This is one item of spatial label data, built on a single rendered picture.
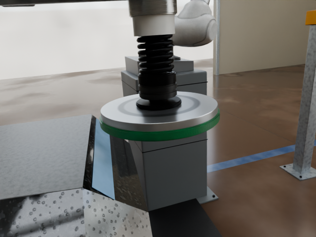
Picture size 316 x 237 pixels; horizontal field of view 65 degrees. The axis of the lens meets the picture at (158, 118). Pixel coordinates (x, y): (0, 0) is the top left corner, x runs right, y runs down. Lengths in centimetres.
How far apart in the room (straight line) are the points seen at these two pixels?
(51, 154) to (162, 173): 107
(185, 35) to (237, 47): 528
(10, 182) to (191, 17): 110
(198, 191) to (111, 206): 130
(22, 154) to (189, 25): 100
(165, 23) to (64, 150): 27
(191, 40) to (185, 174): 76
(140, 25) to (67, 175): 25
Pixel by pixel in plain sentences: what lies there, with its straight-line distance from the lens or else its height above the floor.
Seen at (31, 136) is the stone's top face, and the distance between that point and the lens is 57.
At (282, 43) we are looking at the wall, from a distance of 742.
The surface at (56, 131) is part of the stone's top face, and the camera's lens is 56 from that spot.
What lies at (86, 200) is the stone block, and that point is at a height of 81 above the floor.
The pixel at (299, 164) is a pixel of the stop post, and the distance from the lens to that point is 204.
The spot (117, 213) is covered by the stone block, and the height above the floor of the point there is 77.
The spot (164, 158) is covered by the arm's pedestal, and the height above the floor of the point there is 34.
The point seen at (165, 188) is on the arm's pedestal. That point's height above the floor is 14.
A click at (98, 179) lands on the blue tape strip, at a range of 38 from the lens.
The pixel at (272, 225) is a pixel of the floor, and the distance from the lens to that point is 156.
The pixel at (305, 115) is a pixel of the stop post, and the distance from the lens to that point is 191.
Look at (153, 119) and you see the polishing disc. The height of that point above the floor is 88.
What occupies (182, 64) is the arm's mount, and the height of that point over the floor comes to 84.
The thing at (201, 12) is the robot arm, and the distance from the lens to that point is 132.
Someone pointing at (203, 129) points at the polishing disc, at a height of 86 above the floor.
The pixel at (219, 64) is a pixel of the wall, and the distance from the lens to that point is 631.
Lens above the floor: 100
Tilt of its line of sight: 18 degrees down
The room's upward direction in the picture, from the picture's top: 4 degrees counter-clockwise
